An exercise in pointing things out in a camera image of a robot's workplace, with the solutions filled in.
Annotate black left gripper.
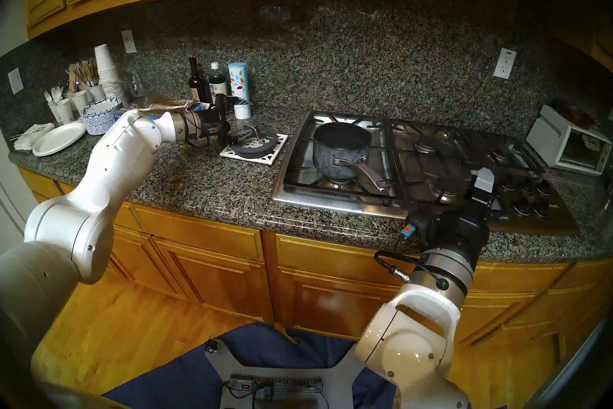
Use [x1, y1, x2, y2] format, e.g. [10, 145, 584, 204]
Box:
[195, 94, 254, 147]

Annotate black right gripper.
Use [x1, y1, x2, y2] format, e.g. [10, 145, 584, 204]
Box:
[401, 167, 496, 258]

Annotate glass pot lid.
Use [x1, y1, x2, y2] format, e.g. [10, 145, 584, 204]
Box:
[231, 124, 279, 157]

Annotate dark grey long-handled saucepan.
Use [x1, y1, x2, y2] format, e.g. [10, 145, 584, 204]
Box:
[313, 122, 391, 195]

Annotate blue white leaf-print canister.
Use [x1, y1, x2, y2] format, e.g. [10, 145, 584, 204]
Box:
[228, 62, 251, 120]

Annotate soy sauce bottle white cap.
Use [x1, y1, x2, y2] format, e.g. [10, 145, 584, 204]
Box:
[209, 62, 229, 103]

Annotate small black cast iron grate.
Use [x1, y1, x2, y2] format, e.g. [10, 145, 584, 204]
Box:
[479, 135, 546, 174]

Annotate white lattice trivet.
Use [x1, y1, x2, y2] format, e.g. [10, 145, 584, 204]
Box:
[220, 131, 289, 166]

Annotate dark wine bottle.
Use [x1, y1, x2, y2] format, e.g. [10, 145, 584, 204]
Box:
[188, 57, 207, 103]

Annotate blue Reynolds foil box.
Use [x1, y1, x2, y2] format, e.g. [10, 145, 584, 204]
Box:
[114, 94, 204, 122]

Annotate white toaster oven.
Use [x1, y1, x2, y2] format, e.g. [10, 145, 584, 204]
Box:
[526, 105, 613, 176]

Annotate clear plastic bag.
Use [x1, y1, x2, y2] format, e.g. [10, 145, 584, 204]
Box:
[120, 69, 144, 99]

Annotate stainless steel gas cooktop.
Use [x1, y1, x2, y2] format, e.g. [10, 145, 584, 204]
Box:
[272, 110, 581, 236]

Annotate dark red dish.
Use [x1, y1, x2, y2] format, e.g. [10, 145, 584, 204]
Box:
[551, 99, 597, 128]

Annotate stack of blue-patterned paper bowls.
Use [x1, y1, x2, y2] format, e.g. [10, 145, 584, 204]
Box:
[81, 99, 124, 135]

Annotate stack of white paper cups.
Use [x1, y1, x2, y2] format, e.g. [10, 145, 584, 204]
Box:
[94, 44, 126, 103]

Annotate wooden chopsticks bundle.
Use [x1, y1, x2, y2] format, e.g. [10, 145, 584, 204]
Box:
[72, 59, 99, 87]

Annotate white paper plate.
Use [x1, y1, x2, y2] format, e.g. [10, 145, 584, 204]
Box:
[32, 121, 88, 157]

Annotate wooden base cabinets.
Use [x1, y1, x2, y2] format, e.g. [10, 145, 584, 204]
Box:
[17, 167, 613, 356]

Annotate white paper napkins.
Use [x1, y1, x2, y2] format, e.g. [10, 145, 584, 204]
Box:
[12, 123, 56, 151]

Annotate white door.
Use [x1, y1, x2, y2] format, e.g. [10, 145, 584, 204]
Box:
[0, 135, 44, 265]

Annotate dark blue cloth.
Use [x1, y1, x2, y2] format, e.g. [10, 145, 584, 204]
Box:
[103, 323, 398, 409]

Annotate black power strip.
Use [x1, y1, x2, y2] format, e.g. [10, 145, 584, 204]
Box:
[229, 377, 324, 393]

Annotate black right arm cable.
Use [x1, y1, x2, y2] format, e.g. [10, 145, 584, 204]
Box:
[374, 250, 413, 282]

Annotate grey metal robot base plate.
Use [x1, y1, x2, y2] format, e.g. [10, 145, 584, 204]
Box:
[205, 339, 374, 409]

